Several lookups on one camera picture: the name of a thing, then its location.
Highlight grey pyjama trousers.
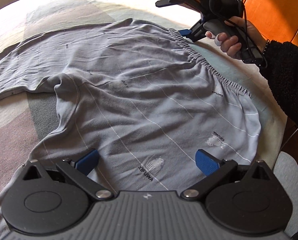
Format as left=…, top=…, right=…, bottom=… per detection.
left=0, top=18, right=261, bottom=193

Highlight person right hand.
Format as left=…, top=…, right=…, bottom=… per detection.
left=205, top=16, right=266, bottom=60

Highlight orange wooden headboard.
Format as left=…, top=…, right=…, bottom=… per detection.
left=244, top=0, right=298, bottom=46

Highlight grey trousered leg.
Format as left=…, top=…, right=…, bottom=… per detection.
left=273, top=152, right=298, bottom=239

